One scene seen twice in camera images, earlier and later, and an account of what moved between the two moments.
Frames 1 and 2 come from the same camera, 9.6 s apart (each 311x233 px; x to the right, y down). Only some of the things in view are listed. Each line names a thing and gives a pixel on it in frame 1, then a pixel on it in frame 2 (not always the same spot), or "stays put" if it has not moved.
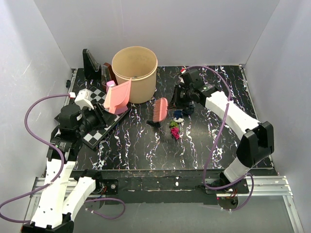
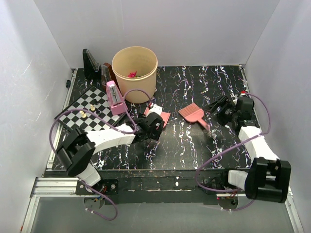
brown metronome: x=107 y=74 stays put
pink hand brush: x=160 y=109 → x=193 y=113
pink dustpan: x=116 y=98 → x=164 y=115
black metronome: x=92 y=69 stays put
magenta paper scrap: x=175 y=132 → x=132 y=74
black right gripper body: x=182 y=96 → x=228 y=113
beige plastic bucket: x=139 y=64 stays put
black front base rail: x=171 y=186 stays put
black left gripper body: x=92 y=118 → x=154 y=134
